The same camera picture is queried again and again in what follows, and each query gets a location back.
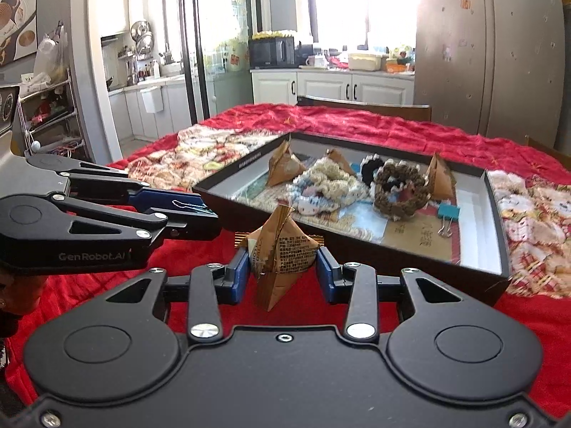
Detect red printed blanket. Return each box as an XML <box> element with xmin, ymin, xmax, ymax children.
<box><xmin>4</xmin><ymin>102</ymin><xmax>571</xmax><ymax>411</ymax></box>

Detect small blue binder clip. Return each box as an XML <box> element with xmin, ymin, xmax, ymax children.
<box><xmin>172</xmin><ymin>199</ymin><xmax>211</xmax><ymax>213</ymax></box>

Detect brown pyramid snack packet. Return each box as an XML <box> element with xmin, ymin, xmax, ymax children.
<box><xmin>325</xmin><ymin>148</ymin><xmax>358</xmax><ymax>174</ymax></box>
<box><xmin>424</xmin><ymin>152</ymin><xmax>456</xmax><ymax>201</ymax></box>
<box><xmin>236</xmin><ymin>205</ymin><xmax>322</xmax><ymax>312</ymax></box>
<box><xmin>266</xmin><ymin>140</ymin><xmax>308</xmax><ymax>188</ymax></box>

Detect teal binder clip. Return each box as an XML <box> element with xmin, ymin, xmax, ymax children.
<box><xmin>436</xmin><ymin>205</ymin><xmax>461</xmax><ymax>237</ymax></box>

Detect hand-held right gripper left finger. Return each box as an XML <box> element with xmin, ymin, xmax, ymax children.
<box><xmin>107</xmin><ymin>250</ymin><xmax>251</xmax><ymax>345</ymax></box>

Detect black white crochet scrunchie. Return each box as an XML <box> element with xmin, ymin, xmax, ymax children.
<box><xmin>359</xmin><ymin>155</ymin><xmax>389</xmax><ymax>185</ymax></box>

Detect black sliding door frame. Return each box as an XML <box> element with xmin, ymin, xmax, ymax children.
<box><xmin>178</xmin><ymin>0</ymin><xmax>211</xmax><ymax>121</ymax></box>

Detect beige two-door refrigerator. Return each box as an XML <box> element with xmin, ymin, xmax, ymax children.
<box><xmin>415</xmin><ymin>0</ymin><xmax>565</xmax><ymax>152</ymax></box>

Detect blue white crochet scrunchie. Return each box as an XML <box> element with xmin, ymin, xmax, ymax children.
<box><xmin>292</xmin><ymin>174</ymin><xmax>342</xmax><ymax>217</ymax></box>

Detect brown crochet scrunchie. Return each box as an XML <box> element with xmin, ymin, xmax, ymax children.
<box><xmin>372</xmin><ymin>163</ymin><xmax>433</xmax><ymax>220</ymax></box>

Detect black microwave oven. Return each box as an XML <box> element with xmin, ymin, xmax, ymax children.
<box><xmin>249</xmin><ymin>36</ymin><xmax>296</xmax><ymax>70</ymax></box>

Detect white kitchen cabinet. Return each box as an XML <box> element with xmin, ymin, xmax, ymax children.
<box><xmin>251</xmin><ymin>67</ymin><xmax>415</xmax><ymax>108</ymax></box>

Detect white plastic bag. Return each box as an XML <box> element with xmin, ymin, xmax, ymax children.
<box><xmin>33</xmin><ymin>31</ymin><xmax>69</xmax><ymax>85</ymax></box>

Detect dark wooden chair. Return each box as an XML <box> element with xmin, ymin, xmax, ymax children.
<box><xmin>297</xmin><ymin>95</ymin><xmax>433</xmax><ymax>121</ymax></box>
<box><xmin>524</xmin><ymin>134</ymin><xmax>571</xmax><ymax>165</ymax></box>

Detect white kitchen counter unit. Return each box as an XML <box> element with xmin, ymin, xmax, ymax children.
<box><xmin>100</xmin><ymin>73</ymin><xmax>188</xmax><ymax>141</ymax></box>

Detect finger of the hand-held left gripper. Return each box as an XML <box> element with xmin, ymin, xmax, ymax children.
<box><xmin>49</xmin><ymin>193</ymin><xmax>222</xmax><ymax>253</ymax></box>
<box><xmin>24</xmin><ymin>154</ymin><xmax>208</xmax><ymax>213</ymax></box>

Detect white plastic container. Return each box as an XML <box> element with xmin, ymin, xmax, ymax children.
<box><xmin>348</xmin><ymin>52</ymin><xmax>384</xmax><ymax>71</ymax></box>

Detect shallow black cardboard box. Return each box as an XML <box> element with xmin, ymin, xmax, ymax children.
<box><xmin>194</xmin><ymin>131</ymin><xmax>511</xmax><ymax>306</ymax></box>

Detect cream crochet scrunchie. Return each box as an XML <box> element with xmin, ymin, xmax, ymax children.
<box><xmin>303</xmin><ymin>158</ymin><xmax>371</xmax><ymax>208</ymax></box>

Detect metal bowls on rack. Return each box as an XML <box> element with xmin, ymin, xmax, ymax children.
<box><xmin>129</xmin><ymin>20</ymin><xmax>155</xmax><ymax>52</ymax></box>

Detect framed wall picture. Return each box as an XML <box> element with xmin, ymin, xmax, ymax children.
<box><xmin>0</xmin><ymin>0</ymin><xmax>39</xmax><ymax>61</ymax></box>

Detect white hanging bin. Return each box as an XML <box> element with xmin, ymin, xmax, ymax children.
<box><xmin>140</xmin><ymin>86</ymin><xmax>165</xmax><ymax>113</ymax></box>

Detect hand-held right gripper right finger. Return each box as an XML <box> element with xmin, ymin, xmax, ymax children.
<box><xmin>317</xmin><ymin>251</ymin><xmax>461</xmax><ymax>345</ymax></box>

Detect metal shelf rack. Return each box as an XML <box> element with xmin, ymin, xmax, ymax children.
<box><xmin>18</xmin><ymin>71</ymin><xmax>86</xmax><ymax>161</ymax></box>

